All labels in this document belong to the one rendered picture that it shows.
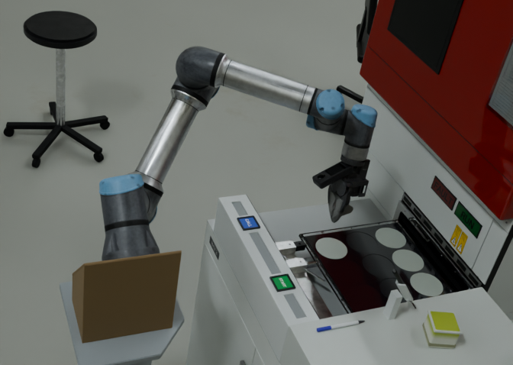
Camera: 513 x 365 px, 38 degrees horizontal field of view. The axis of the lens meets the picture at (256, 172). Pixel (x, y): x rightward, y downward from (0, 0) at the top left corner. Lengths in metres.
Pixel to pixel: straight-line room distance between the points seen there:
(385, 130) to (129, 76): 2.63
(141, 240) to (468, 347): 0.90
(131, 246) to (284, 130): 2.75
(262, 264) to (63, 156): 2.18
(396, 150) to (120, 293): 1.09
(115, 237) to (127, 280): 0.11
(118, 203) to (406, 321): 0.83
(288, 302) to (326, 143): 2.57
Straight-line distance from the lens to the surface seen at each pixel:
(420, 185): 2.43
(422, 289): 2.27
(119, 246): 1.91
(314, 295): 2.17
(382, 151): 2.60
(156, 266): 1.89
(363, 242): 2.37
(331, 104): 1.95
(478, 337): 2.11
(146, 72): 4.96
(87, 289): 1.90
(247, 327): 2.23
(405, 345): 2.00
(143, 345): 2.04
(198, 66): 2.01
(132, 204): 1.93
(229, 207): 2.28
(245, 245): 2.15
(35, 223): 3.66
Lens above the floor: 2.36
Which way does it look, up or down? 35 degrees down
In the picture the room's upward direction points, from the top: 11 degrees clockwise
